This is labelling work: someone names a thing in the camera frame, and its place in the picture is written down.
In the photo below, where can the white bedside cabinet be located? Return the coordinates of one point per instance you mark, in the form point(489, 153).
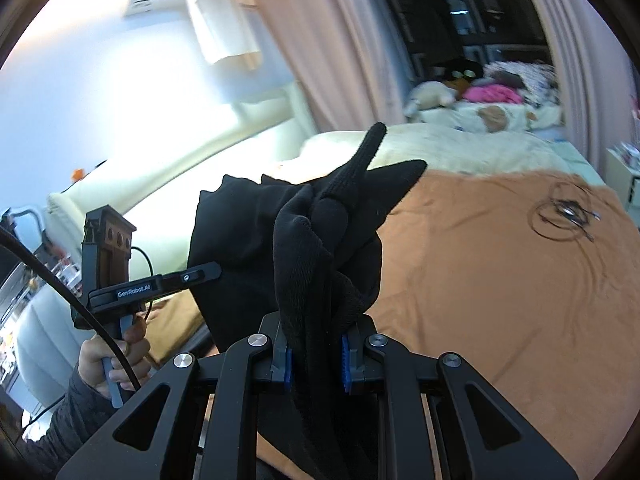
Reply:
point(625, 175)

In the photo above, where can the cream duvet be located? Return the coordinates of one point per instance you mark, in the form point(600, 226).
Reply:
point(475, 152)

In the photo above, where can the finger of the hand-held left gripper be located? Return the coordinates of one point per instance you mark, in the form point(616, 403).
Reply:
point(195, 274)

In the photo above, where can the pink cloth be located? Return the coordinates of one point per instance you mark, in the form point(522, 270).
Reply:
point(492, 94)

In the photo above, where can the orange blanket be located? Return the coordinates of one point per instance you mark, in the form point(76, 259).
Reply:
point(475, 310)

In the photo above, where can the dark glass sliding door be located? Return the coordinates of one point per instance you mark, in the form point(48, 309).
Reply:
point(490, 20)

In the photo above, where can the small orange ornament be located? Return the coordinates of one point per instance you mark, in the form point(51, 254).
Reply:
point(76, 175)

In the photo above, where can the black t-shirt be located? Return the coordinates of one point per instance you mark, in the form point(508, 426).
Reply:
point(320, 240)

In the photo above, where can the dark hanging coat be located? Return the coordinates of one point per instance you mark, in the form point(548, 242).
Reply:
point(430, 10)

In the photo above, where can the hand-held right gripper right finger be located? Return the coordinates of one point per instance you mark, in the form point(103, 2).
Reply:
point(346, 365)

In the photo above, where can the person's left hand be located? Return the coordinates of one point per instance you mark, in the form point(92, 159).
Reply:
point(95, 365)

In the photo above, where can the person's left forearm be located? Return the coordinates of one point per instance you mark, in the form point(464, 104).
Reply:
point(65, 425)

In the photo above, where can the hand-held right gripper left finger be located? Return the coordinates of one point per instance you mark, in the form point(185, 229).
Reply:
point(287, 365)

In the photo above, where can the bear print cream bedding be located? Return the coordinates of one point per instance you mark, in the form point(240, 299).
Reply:
point(492, 116)

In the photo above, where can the cream padded headboard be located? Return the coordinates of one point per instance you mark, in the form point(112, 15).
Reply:
point(175, 170)

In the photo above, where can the grey office chair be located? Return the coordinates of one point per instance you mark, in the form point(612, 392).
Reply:
point(45, 340)

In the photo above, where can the pink curtain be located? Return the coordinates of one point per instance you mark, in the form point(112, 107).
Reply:
point(325, 50)
point(585, 60)

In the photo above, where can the white hanging garment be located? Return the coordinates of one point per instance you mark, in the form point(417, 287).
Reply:
point(225, 20)

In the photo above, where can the beige plush toy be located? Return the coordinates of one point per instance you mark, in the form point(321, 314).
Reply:
point(430, 100)

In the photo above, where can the floral cloth pile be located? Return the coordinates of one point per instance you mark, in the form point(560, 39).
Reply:
point(530, 77)

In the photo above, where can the black plush toy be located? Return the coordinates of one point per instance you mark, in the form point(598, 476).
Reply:
point(460, 72)

